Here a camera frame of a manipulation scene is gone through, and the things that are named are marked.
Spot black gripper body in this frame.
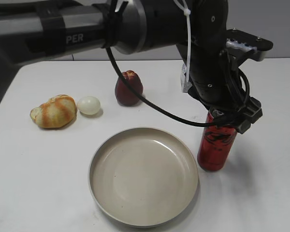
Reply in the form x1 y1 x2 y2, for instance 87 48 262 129
189 56 262 133

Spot red cola can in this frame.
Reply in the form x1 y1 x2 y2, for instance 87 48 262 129
197 107 238 172

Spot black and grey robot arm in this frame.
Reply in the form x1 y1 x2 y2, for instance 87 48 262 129
0 0 265 133

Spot beige round plate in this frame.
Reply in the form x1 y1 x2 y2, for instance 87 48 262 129
88 127 199 228

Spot small white milk carton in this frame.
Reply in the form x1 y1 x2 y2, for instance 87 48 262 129
180 63 192 93

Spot white zip tie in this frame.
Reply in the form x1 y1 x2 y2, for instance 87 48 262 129
173 0 191 82

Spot dark red wax apple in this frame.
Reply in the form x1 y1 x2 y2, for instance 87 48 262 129
115 70 144 106

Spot white egg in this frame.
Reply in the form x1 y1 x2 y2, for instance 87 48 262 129
77 96 101 115

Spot striped bread roll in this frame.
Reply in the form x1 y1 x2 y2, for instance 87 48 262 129
30 94 77 129

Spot black cable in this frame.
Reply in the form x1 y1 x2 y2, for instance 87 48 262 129
105 46 251 127

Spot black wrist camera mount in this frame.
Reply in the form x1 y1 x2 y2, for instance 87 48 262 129
226 29 274 62

